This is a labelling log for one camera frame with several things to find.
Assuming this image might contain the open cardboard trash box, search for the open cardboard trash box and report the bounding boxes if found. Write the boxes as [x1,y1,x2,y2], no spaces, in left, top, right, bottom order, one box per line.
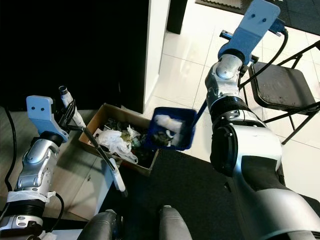
[78,103,158,177]

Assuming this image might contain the white plastic bottle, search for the white plastic bottle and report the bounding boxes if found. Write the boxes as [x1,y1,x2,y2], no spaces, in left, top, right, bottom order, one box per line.
[153,114,183,146]

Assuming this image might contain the black folding chair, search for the black folding chair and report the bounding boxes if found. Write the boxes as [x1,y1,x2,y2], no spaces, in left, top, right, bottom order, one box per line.
[240,40,320,146]

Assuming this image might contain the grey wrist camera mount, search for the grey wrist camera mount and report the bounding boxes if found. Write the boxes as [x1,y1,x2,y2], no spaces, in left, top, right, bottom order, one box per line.
[26,95,70,143]
[217,0,283,66]

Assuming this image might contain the grey robot leg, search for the grey robot leg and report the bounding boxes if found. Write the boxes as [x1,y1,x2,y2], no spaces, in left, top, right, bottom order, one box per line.
[159,205,201,240]
[77,209,121,240]

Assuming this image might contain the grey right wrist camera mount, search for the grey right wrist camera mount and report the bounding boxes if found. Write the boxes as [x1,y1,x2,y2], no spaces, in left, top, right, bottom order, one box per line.
[217,0,283,66]

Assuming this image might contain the grey robot left leg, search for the grey robot left leg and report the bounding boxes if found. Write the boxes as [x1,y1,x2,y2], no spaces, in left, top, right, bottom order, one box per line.
[77,209,121,240]

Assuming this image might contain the grey robot right leg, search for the grey robot right leg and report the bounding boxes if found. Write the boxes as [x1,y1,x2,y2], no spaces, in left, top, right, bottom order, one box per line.
[159,205,201,240]

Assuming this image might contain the blue dustpan with handle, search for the blue dustpan with handle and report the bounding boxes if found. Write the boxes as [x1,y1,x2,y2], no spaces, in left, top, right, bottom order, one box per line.
[142,100,208,152]

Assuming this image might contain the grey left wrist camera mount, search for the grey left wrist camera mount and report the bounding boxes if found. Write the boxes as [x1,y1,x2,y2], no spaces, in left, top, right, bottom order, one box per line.
[26,95,70,143]

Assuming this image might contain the dark grey floor mat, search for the dark grey floor mat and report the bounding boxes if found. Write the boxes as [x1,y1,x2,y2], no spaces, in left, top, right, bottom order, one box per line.
[195,0,251,12]

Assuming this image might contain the white crumpled plastic bag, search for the white crumpled plastic bag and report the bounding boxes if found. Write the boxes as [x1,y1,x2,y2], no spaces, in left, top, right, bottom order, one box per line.
[94,129,138,165]

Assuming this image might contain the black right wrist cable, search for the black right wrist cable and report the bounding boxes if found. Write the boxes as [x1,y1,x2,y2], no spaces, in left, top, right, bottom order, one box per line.
[250,27,291,81]

